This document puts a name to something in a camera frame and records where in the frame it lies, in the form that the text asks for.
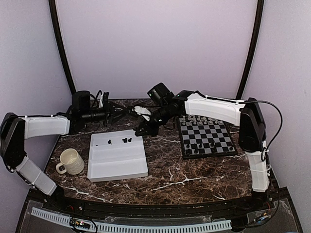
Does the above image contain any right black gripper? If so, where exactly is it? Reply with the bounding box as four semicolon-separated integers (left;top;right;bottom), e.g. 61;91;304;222
135;103;172;136

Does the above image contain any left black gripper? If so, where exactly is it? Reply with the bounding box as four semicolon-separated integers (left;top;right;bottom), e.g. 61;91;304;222
82;100;128;127

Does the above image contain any white plastic tray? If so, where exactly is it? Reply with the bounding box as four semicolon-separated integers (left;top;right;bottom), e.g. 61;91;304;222
87;130;148;182

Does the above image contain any tall black piece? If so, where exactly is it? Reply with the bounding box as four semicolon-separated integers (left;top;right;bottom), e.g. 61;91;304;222
191;144;198;154

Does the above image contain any black grey chessboard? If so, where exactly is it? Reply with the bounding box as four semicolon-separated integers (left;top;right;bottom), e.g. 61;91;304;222
176;117;238;159

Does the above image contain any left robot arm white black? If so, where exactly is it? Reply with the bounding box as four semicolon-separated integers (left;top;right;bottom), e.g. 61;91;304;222
0;90;128;212

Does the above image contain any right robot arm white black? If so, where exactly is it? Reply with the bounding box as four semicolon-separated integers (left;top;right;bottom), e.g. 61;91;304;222
132;83;271;211

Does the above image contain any black chess pieces right cluster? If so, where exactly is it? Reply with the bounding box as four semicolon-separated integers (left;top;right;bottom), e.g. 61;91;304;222
122;138;132;143

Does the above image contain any white chess pieces row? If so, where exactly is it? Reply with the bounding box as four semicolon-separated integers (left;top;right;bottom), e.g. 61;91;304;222
179;115;224;126

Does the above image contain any cream ceramic mug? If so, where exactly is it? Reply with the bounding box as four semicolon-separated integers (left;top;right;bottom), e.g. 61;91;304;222
55;149;85;175

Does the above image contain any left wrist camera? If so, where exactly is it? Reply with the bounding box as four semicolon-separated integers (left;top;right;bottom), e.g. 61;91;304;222
98;90;109;108

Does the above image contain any black front rail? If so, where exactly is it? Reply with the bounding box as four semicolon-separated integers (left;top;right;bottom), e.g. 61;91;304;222
26;188;287;221

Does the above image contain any white cable duct strip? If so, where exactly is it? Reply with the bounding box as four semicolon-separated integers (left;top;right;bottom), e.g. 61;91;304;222
31;207;232;233

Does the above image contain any left black frame post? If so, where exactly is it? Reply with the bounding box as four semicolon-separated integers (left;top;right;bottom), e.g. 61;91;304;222
48;0;77;95

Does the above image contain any black frame post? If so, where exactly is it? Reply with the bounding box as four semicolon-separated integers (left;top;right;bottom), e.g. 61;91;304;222
235;0;264;100
48;0;77;95

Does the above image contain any right black frame post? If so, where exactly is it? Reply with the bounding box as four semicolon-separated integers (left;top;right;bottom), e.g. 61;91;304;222
235;0;264;100

